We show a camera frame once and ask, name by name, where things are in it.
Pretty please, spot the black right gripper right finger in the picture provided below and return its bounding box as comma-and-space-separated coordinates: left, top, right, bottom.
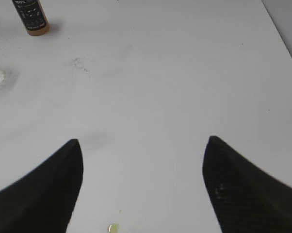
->
202, 136, 292, 233

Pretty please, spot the NFC orange juice bottle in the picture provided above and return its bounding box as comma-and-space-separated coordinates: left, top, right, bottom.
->
12, 0, 49, 36

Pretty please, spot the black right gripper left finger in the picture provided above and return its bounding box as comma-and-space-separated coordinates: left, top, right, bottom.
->
0, 139, 83, 233

